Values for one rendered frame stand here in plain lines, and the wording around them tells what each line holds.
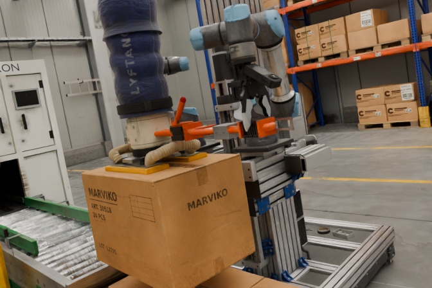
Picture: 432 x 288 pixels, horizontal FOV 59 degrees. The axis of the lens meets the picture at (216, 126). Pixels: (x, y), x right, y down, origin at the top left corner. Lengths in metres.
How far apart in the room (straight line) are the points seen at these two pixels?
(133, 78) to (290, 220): 1.30
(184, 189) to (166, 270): 0.28
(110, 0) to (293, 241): 1.64
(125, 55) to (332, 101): 9.15
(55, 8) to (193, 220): 11.04
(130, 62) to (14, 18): 10.14
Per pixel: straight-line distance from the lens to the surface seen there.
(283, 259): 2.32
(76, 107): 11.74
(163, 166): 1.44
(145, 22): 1.54
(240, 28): 1.12
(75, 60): 11.97
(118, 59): 1.54
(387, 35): 8.52
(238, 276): 1.74
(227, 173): 1.46
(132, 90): 1.50
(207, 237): 1.42
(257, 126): 1.08
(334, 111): 10.44
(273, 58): 1.66
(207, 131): 1.26
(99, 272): 1.96
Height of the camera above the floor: 1.32
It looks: 5 degrees down
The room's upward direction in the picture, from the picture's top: 10 degrees counter-clockwise
